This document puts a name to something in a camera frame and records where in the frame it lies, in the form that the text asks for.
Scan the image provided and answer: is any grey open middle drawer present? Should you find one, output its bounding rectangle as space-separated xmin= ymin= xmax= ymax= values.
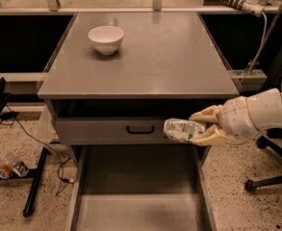
xmin=64 ymin=144 xmax=218 ymax=231

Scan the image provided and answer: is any plastic bottle orange label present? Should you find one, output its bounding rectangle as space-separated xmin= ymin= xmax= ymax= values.
xmin=0 ymin=159 xmax=12 ymax=180

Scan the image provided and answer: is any white power strip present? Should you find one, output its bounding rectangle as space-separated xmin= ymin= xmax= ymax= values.
xmin=218 ymin=0 xmax=265 ymax=17

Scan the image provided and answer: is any grey drawer cabinet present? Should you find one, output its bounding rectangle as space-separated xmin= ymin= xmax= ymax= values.
xmin=37 ymin=11 xmax=241 ymax=231

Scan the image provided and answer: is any black floor stand leg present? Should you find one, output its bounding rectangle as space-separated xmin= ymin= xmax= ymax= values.
xmin=0 ymin=146 xmax=50 ymax=218

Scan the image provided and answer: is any white ceramic bowl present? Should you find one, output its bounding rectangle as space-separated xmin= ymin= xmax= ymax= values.
xmin=88 ymin=25 xmax=124 ymax=55

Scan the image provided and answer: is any black drawer handle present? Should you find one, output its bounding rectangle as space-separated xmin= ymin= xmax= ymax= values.
xmin=126 ymin=125 xmax=155 ymax=135

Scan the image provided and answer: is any grey top drawer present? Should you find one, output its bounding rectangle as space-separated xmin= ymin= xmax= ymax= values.
xmin=53 ymin=117 xmax=182 ymax=145

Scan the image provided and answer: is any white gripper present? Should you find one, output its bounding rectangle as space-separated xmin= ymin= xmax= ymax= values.
xmin=189 ymin=96 xmax=258 ymax=146

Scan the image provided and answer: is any black floor cable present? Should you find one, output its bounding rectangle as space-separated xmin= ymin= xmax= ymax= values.
xmin=0 ymin=104 xmax=75 ymax=197

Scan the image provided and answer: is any black office chair base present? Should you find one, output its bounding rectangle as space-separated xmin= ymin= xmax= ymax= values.
xmin=244 ymin=136 xmax=282 ymax=194

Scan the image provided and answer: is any white cable at right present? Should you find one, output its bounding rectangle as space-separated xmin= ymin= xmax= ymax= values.
xmin=223 ymin=12 xmax=269 ymax=146

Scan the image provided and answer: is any plastic bottle white label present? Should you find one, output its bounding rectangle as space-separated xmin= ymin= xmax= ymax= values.
xmin=6 ymin=153 xmax=29 ymax=177

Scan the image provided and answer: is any crushed 7up can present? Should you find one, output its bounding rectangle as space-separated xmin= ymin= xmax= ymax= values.
xmin=164 ymin=118 xmax=206 ymax=143

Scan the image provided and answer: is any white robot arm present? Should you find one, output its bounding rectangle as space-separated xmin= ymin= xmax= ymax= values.
xmin=189 ymin=83 xmax=282 ymax=146

